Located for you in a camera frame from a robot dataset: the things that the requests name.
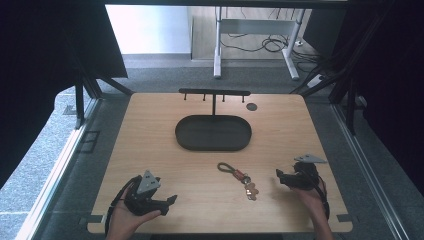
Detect white metal desk frame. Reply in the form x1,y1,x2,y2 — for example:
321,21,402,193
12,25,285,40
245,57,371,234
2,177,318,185
213,5,307,82

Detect black table bracket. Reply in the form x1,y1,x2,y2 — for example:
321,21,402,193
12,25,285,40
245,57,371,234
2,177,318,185
335,213,360,224
77,214,105,225

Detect aluminium rail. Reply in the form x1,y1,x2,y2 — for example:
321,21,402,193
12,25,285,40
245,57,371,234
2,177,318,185
331,101,412,240
14,98,102,240

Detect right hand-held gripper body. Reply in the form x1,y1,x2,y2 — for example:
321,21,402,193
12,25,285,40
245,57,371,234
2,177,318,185
281,153,328,192

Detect white power strip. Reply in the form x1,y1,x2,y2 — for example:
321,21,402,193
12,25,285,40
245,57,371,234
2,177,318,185
305,74,326,90

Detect black curtain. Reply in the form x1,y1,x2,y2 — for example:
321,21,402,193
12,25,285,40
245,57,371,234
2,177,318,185
0,0,129,190
301,0,424,198

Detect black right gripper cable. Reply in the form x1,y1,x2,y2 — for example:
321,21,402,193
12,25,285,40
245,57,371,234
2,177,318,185
309,173,332,222

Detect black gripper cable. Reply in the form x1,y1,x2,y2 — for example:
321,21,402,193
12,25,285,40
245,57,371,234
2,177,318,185
309,173,332,222
104,175,142,236

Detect person's right hand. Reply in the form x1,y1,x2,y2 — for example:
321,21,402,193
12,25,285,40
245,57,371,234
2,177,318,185
290,177,330,222

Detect person's left hand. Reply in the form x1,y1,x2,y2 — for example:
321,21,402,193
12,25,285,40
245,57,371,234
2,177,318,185
105,185,163,240

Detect keychain with green cord loop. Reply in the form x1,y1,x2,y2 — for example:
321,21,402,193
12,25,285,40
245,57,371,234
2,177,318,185
217,161,260,202

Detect black floor cables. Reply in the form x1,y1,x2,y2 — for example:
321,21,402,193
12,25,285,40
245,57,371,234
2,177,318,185
219,32,323,73

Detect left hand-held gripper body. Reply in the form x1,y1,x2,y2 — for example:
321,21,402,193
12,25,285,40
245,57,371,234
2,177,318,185
124,170,169,217

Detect black metal stand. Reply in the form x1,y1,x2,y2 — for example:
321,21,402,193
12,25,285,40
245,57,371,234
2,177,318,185
289,13,368,136
73,75,135,130

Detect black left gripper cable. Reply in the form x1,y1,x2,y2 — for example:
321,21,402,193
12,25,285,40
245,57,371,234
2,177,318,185
104,175,142,236

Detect black key rack with tray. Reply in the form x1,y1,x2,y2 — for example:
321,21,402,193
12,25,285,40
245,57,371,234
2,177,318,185
174,87,253,153

